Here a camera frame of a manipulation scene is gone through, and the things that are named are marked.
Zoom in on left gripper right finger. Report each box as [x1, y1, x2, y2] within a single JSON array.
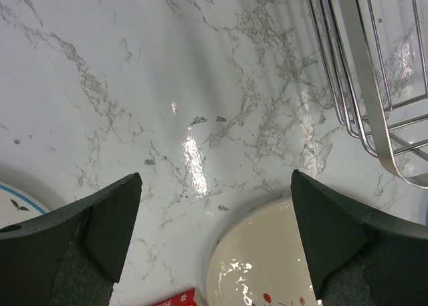
[[291, 170, 427, 305]]

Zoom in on red instruction card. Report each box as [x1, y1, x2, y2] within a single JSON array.
[[152, 288, 197, 306]]

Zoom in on watermelon pattern plate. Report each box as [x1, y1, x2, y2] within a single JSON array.
[[1, 182, 49, 225]]

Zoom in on pink and cream plate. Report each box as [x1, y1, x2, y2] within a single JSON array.
[[205, 198, 322, 305]]

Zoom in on metal wire dish rack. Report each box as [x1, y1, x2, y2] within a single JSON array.
[[306, 0, 427, 189]]

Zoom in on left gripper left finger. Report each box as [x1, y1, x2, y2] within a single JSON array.
[[1, 173, 142, 305]]

